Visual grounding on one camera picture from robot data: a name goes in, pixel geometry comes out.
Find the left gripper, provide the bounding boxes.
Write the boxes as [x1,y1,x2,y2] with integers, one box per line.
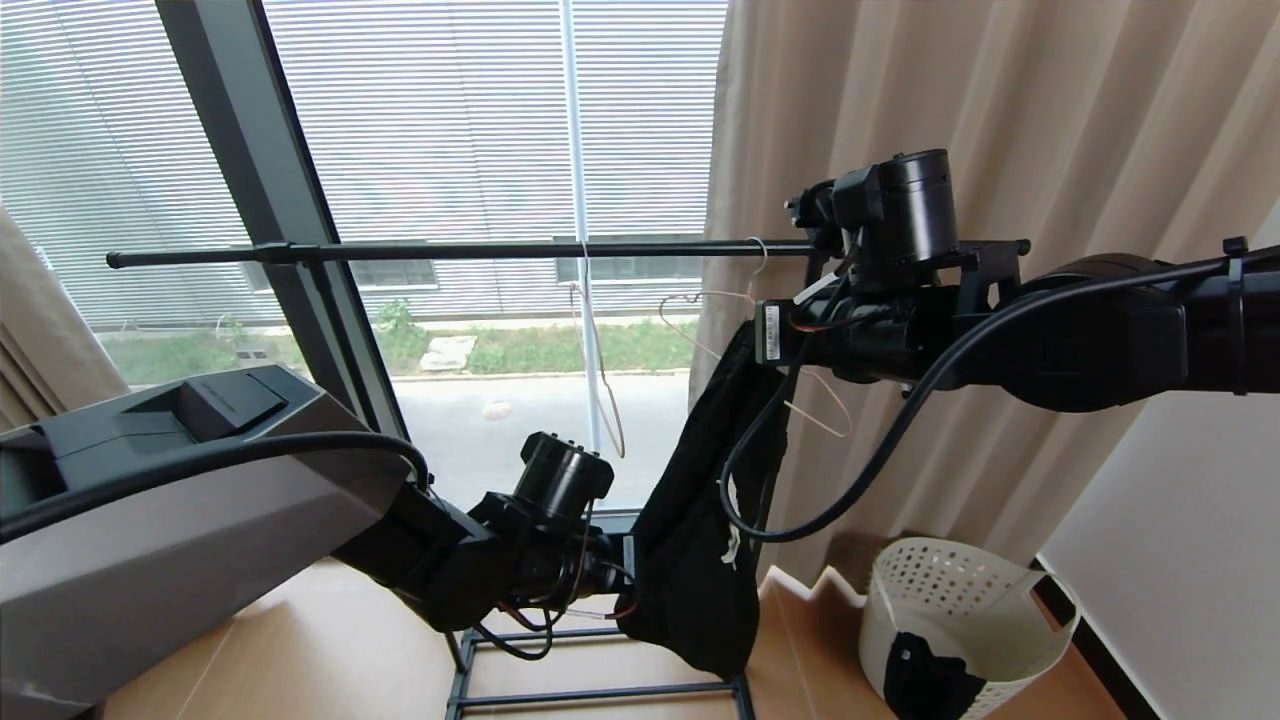
[530,528,639,621]

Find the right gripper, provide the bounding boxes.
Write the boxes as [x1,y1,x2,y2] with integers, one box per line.
[755,288,953,388]

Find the black shorts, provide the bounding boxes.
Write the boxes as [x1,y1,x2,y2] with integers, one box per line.
[615,320,801,681]

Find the pink clothes hanger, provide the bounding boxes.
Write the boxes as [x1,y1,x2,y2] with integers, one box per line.
[568,240,627,461]
[658,237,856,441]

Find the white laundry basket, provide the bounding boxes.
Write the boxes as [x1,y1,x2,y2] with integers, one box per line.
[858,537,1083,720]

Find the black clothes rack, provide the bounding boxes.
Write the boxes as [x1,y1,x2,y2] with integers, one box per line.
[107,237,1031,720]

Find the beige curtain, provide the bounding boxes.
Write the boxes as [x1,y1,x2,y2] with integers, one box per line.
[690,0,1280,601]
[0,205,131,431]

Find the black garment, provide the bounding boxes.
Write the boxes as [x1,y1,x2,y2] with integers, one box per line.
[883,632,987,720]

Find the window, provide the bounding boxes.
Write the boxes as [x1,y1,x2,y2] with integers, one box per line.
[0,0,731,521]

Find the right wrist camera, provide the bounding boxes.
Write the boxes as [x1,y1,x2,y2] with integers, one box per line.
[785,165,881,256]

